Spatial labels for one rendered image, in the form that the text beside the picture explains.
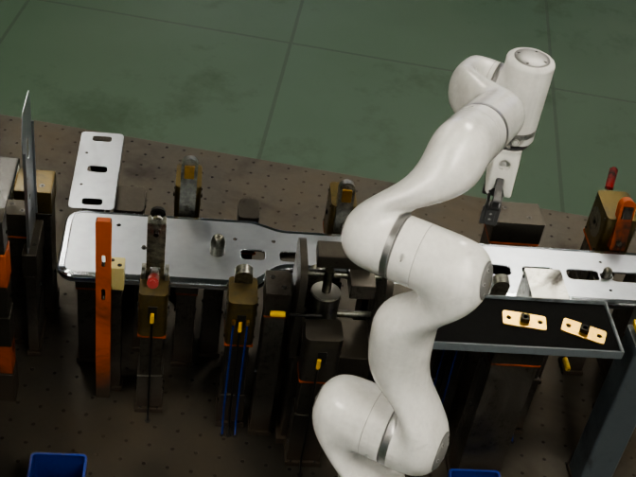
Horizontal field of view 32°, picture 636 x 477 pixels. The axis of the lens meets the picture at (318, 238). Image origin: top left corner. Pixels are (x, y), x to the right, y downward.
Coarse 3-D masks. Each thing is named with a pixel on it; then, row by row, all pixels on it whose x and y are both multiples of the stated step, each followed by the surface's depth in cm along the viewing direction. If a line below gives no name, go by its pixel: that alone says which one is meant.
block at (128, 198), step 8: (120, 192) 257; (128, 192) 257; (136, 192) 257; (144, 192) 258; (120, 200) 255; (128, 200) 255; (136, 200) 255; (144, 200) 256; (120, 208) 252; (128, 208) 253; (136, 208) 253; (144, 208) 256; (120, 224) 254; (128, 288) 268; (128, 296) 269
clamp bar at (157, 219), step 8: (152, 208) 217; (160, 208) 217; (152, 216) 218; (160, 216) 216; (152, 224) 214; (160, 224) 214; (152, 232) 214; (160, 232) 214; (152, 240) 217; (160, 240) 217; (152, 248) 219; (160, 248) 219; (152, 256) 221; (160, 256) 221; (152, 264) 223; (160, 264) 223; (160, 272) 225
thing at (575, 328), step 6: (564, 318) 215; (564, 324) 214; (570, 324) 214; (576, 324) 215; (582, 324) 213; (564, 330) 213; (570, 330) 213; (576, 330) 213; (582, 330) 212; (588, 330) 212; (594, 330) 214; (600, 330) 214; (576, 336) 212; (582, 336) 212; (588, 336) 212; (594, 336) 213; (594, 342) 212; (600, 342) 212
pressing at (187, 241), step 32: (128, 224) 245; (192, 224) 248; (224, 224) 249; (256, 224) 251; (64, 256) 235; (128, 256) 237; (192, 256) 240; (224, 256) 241; (512, 256) 254; (544, 256) 255; (576, 256) 256; (608, 256) 258; (192, 288) 234; (224, 288) 235; (512, 288) 245; (576, 288) 248; (608, 288) 249
